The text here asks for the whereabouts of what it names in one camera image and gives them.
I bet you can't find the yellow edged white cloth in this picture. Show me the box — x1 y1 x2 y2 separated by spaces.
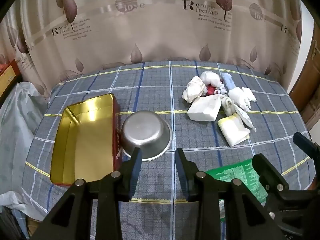
218 113 250 147

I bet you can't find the white embroidered hotel towel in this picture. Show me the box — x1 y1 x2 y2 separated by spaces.
228 87 257 112

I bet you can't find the white sponge block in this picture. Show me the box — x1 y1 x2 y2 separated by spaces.
187 94 221 121

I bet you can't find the light blue fluffy towel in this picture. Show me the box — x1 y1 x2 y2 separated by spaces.
221 73 236 90

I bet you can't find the white shiny plastic bundle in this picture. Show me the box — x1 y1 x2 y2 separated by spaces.
200 70 222 88

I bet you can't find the cream satin cloth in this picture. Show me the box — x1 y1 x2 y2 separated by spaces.
182 76 206 103

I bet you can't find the red white satin cap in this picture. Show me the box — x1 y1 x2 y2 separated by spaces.
202 85 227 96

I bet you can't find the green tissue pack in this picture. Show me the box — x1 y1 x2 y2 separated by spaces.
205 158 270 222

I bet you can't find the wooden door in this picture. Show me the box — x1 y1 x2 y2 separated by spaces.
289 24 320 130

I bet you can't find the stainless steel bowl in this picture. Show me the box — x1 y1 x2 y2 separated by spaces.
120 111 172 161

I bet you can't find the grey plaid tablecloth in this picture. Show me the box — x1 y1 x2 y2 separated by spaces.
22 61 316 239

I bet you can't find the white green plastic cover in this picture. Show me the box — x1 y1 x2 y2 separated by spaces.
1 82 47 220

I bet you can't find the red yellow cardboard box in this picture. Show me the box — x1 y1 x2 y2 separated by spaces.
0 60 21 98

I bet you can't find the beige leaf print curtain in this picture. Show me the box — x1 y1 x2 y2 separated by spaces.
1 0 303 96

